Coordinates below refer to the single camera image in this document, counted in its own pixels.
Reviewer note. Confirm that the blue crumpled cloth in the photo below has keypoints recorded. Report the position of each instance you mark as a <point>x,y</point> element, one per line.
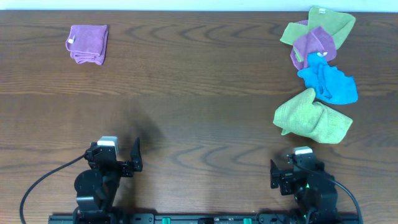
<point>330,84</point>

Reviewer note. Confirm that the folded purple cloth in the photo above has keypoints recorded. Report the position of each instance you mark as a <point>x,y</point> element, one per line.
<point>87,43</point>

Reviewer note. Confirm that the green microfibre cloth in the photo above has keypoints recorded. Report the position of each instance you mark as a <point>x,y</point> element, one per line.
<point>304,116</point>

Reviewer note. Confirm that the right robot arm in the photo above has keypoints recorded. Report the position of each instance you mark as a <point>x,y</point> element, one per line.
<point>312,188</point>

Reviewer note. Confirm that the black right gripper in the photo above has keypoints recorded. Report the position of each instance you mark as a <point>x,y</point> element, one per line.
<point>286,179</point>

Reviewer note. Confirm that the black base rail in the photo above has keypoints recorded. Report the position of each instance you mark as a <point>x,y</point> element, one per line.
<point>148,218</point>

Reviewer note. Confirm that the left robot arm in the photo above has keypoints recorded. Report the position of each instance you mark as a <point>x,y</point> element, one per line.
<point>96,188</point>

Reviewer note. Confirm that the green cloth at back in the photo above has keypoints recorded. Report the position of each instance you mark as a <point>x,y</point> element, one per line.
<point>337,24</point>

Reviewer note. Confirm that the purple crumpled cloth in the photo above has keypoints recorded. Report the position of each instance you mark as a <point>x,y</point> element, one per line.
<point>318,40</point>

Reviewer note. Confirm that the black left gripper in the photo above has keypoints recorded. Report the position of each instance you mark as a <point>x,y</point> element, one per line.
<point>125,168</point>

